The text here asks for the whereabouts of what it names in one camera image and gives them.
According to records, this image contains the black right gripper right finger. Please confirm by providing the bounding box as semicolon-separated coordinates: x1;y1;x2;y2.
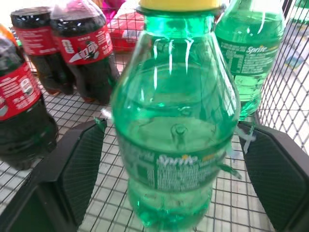
238;120;309;232

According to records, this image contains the green Sprite bottle yellow cap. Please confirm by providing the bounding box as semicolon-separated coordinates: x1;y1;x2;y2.
111;0;241;230

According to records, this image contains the red snack package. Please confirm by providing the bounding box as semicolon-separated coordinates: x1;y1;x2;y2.
107;2;145;54

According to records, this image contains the black wire basket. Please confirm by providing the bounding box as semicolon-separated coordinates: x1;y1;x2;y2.
0;0;309;232

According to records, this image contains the orange soda bottle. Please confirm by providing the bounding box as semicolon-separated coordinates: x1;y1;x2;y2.
0;23;18;46

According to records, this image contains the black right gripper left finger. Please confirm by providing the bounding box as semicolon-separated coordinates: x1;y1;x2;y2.
0;117;108;232

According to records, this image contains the dark cola bottle red label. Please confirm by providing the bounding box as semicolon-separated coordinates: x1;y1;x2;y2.
10;6;75;96
0;35;59;171
49;0;121;105

